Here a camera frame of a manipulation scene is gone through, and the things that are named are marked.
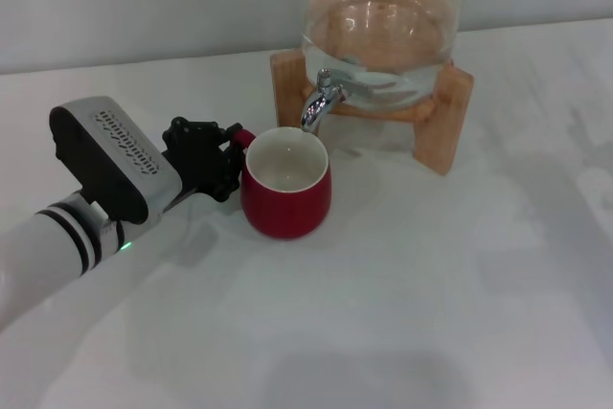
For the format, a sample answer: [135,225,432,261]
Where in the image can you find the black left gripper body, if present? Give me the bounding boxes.
[160,140,239,213]

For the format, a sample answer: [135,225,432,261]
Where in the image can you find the red ceramic cup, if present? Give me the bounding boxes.
[228,125,332,240]

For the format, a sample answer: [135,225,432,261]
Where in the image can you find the chrome faucet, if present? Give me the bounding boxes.
[300,67,373,135]

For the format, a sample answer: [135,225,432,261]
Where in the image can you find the wooden dispenser stand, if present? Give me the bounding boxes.
[269,50,475,176]

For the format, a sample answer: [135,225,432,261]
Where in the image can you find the glass water dispenser jar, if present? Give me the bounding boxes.
[300,0,466,111]

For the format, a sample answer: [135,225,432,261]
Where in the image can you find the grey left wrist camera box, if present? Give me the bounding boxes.
[49,97,183,227]

